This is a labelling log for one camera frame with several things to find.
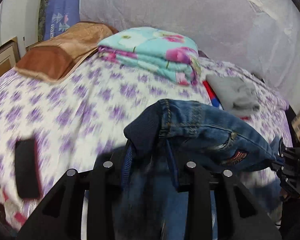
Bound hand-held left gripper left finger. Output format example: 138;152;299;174
16;140;133;240

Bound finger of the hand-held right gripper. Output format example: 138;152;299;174
270;160;300;201
279;138;300;161

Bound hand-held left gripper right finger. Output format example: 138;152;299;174
166;140;282;240

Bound blue denim pants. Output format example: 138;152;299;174
114;99;282;240

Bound bed with purple-patterned sheet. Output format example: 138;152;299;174
0;51;294;232

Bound folded grey garment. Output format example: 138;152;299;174
205;74;261;117

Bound red and blue cloth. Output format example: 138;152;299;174
202;80;249;120

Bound black rectangular device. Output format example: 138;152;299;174
14;137;42;199

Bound folded teal floral quilt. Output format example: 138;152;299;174
97;27;202;86

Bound red and white printed cloth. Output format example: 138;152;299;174
0;190;28;232

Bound brown pillow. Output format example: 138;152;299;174
14;21;119;82

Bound pale lilac embroidered blanket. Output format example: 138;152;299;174
79;0;300;107

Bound blue printed cloth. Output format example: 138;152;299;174
44;0;82;42

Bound wooden picture frame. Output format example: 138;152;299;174
0;36;21;85

